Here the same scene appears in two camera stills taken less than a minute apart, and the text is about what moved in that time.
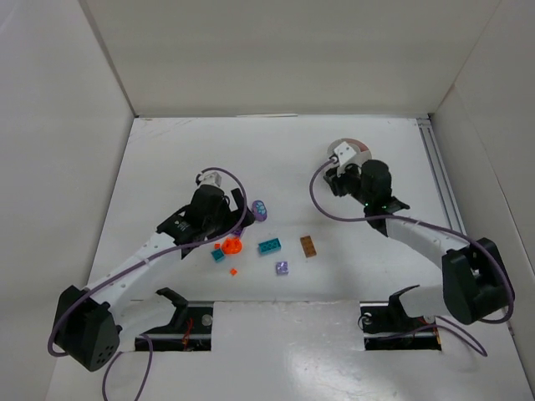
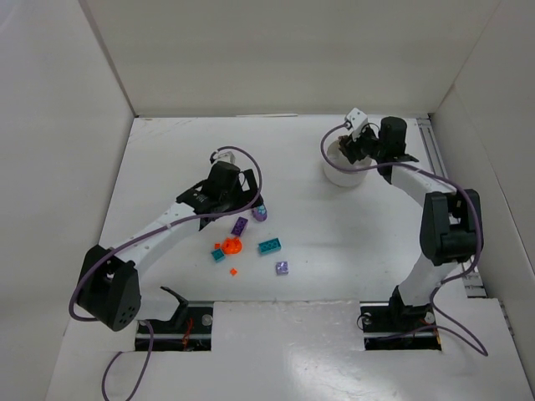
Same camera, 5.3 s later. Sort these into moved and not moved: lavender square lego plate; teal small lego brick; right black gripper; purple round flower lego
Moved: right black gripper
Not moved: lavender square lego plate; teal small lego brick; purple round flower lego
